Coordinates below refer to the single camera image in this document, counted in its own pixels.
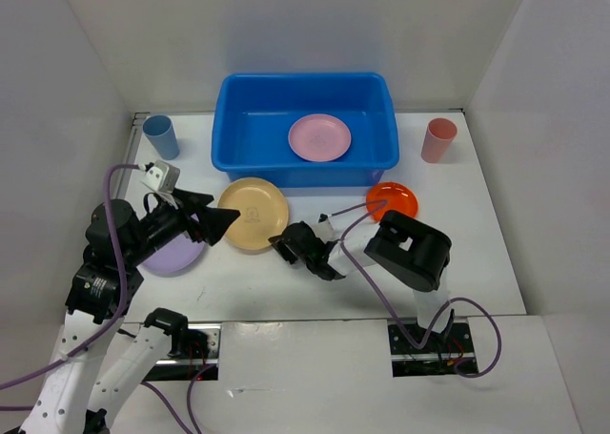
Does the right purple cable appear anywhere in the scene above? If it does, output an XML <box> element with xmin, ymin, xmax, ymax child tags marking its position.
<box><xmin>331</xmin><ymin>198</ymin><xmax>503</xmax><ymax>381</ymax></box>

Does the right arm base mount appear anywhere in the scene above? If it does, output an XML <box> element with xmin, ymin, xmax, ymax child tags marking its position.
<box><xmin>387</xmin><ymin>321</ymin><xmax>478</xmax><ymax>378</ymax></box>

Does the purple plastic plate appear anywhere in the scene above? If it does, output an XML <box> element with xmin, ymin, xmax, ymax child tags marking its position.
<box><xmin>140</xmin><ymin>234</ymin><xmax>206</xmax><ymax>277</ymax></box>

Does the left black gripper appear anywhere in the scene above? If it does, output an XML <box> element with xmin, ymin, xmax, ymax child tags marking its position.
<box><xmin>126</xmin><ymin>185</ymin><xmax>241</xmax><ymax>264</ymax></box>

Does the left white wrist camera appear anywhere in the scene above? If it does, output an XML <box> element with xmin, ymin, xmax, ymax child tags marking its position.
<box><xmin>140</xmin><ymin>160</ymin><xmax>181</xmax><ymax>195</ymax></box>

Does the orange plastic plate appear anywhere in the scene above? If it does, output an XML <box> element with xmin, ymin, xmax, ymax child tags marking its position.
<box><xmin>366</xmin><ymin>181</ymin><xmax>419</xmax><ymax>221</ymax></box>

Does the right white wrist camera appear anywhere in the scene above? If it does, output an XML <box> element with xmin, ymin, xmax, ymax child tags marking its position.
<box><xmin>315</xmin><ymin>214</ymin><xmax>335</xmax><ymax>240</ymax></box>

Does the pink plastic cup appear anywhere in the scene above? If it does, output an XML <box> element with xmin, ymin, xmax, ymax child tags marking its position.
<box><xmin>421</xmin><ymin>118</ymin><xmax>458</xmax><ymax>163</ymax></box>

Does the pink plastic plate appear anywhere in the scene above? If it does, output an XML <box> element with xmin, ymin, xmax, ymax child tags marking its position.
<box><xmin>288</xmin><ymin>114</ymin><xmax>352</xmax><ymax>162</ymax></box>

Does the yellow plastic plate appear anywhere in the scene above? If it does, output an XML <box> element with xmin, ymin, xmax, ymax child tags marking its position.
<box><xmin>217</xmin><ymin>177</ymin><xmax>290</xmax><ymax>253</ymax></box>

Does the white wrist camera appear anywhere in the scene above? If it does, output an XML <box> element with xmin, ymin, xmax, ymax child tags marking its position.
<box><xmin>140</xmin><ymin>160</ymin><xmax>181</xmax><ymax>195</ymax></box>
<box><xmin>315</xmin><ymin>214</ymin><xmax>335</xmax><ymax>240</ymax></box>

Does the blue plastic cup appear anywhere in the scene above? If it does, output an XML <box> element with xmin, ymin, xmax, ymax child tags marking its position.
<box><xmin>142</xmin><ymin>114</ymin><xmax>180</xmax><ymax>160</ymax></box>

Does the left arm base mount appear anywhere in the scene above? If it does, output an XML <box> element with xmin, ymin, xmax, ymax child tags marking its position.
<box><xmin>144</xmin><ymin>322</ymin><xmax>221</xmax><ymax>382</ymax></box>

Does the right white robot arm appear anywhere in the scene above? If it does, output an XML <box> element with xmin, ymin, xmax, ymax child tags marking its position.
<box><xmin>269</xmin><ymin>211</ymin><xmax>454</xmax><ymax>351</ymax></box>

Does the blue plastic bin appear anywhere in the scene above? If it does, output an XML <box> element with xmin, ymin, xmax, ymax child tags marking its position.
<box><xmin>211</xmin><ymin>72</ymin><xmax>400</xmax><ymax>188</ymax></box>

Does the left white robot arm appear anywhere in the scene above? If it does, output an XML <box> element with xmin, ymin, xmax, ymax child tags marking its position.
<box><xmin>16</xmin><ymin>190</ymin><xmax>240</xmax><ymax>433</ymax></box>

